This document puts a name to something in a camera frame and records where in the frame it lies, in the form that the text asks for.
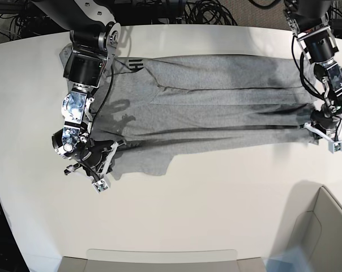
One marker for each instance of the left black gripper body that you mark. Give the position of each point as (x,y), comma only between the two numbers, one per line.
(328,125)

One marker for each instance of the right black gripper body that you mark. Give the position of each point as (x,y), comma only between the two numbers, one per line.
(94,158)

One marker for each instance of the grey T-shirt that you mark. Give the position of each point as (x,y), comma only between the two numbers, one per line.
(164,107)

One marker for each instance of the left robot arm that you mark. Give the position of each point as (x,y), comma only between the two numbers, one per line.
(309,22)

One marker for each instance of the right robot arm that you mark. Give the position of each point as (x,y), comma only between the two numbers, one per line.
(94,35)

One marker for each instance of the beige bin right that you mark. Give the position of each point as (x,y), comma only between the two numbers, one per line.
(316,240)

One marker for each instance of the beige bin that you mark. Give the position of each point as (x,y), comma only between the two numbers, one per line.
(316,240)
(117,260)

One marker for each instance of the beige bin front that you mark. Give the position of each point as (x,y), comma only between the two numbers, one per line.
(117,260)

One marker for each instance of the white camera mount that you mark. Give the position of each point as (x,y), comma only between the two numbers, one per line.
(101,183)
(334,144)

